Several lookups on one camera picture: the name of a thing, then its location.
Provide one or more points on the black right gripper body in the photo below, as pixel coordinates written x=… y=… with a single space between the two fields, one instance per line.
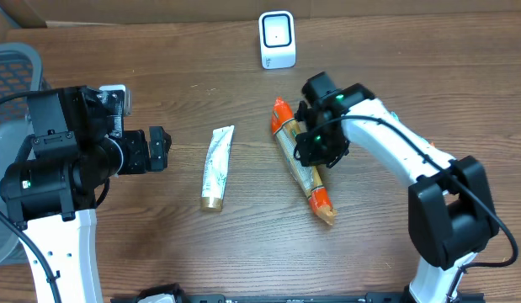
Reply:
x=326 y=146

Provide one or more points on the dark grey plastic basket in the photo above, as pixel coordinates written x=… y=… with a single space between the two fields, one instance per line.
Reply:
x=20 y=71

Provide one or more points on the white barcode scanner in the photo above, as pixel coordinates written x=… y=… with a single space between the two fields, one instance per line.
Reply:
x=277 y=39

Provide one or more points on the white shampoo tube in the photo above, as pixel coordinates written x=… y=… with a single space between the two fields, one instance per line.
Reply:
x=216 y=169

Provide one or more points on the teal snack packet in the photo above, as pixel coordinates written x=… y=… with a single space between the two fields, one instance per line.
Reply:
x=397 y=115

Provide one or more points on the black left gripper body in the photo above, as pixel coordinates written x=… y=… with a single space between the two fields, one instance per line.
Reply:
x=135 y=159

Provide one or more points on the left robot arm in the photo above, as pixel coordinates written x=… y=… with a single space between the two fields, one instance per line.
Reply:
x=61 y=176

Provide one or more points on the brown cardboard backboard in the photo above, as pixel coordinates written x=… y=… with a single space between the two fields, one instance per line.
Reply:
x=38 y=13

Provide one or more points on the orange spaghetti packet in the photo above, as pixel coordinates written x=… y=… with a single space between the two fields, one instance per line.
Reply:
x=285 y=129

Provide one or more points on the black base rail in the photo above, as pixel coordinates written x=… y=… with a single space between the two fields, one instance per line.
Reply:
x=174 y=293

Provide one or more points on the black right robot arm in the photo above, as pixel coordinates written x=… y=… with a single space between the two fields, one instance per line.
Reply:
x=451 y=215

